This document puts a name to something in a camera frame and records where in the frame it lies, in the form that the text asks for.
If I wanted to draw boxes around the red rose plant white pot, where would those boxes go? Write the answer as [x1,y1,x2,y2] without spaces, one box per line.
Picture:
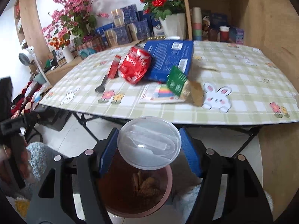
[140,0,186,39]

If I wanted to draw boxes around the blue box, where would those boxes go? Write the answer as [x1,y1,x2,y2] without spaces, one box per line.
[143,40,195,83]

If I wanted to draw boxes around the pink blossom plant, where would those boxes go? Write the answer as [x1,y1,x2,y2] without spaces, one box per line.
[42,0,109,49]

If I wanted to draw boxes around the person's left hand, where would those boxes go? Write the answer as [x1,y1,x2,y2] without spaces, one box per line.
[0,143,32,183]

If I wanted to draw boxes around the stack of blue gift boxes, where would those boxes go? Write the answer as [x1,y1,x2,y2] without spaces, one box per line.
[95,4,164,47]

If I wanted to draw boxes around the corrugated gift basket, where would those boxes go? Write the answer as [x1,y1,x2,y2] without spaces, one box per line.
[75,36,107,60]

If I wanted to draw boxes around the light purple carton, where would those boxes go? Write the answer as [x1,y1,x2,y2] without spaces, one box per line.
[230,27,244,45]

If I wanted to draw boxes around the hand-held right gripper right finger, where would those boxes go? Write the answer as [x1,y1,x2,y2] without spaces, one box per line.
[179,126,274,224]

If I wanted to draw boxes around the light blue fluffy clothing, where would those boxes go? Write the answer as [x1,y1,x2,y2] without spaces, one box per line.
[24,142,274,224]

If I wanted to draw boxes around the wooden shelf unit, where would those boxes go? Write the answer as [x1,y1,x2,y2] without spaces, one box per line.
[180,0,257,45]

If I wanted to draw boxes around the colourful candle pack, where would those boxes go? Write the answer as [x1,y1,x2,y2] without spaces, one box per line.
[139,83,186,104]

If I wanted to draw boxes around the pastel paper cup stack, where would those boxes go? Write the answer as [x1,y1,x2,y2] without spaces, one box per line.
[192,7,202,41]

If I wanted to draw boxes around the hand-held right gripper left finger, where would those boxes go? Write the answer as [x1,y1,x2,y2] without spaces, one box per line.
[26,128,121,224]

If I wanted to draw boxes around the green checked bunny tablecloth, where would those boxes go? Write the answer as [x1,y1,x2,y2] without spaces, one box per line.
[38,40,299,126]

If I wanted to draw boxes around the orange flowers white vase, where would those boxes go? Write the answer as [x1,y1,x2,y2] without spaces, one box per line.
[47,36,75,63]

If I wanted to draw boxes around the red jar with white lid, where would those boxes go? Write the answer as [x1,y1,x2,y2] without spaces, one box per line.
[219,26,230,42]

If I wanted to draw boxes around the brown jar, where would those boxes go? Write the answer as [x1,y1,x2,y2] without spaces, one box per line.
[208,28,219,42]

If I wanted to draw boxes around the brown round trash bin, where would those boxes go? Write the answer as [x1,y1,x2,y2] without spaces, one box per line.
[97,148,174,216]

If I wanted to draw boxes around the low wooden counter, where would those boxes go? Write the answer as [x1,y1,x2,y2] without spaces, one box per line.
[44,40,145,84]

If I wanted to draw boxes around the tan paper wrapper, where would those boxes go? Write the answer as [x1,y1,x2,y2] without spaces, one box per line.
[180,79,205,107]

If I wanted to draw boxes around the dark blue carton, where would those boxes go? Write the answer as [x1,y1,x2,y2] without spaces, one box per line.
[202,10,228,32]

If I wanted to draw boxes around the clear plastic lid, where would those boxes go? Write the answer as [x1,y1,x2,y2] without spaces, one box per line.
[117,116,182,170]

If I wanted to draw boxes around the narrow red packet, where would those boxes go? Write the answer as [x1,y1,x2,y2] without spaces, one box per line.
[107,55,122,79]

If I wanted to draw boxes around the green packet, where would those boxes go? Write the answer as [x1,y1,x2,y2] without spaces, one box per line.
[166,66,188,96]

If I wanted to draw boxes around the red checked cloth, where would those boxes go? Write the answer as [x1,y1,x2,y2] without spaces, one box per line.
[10,80,47,118]

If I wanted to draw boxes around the red snack bag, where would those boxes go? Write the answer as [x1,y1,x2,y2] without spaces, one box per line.
[118,46,152,85]

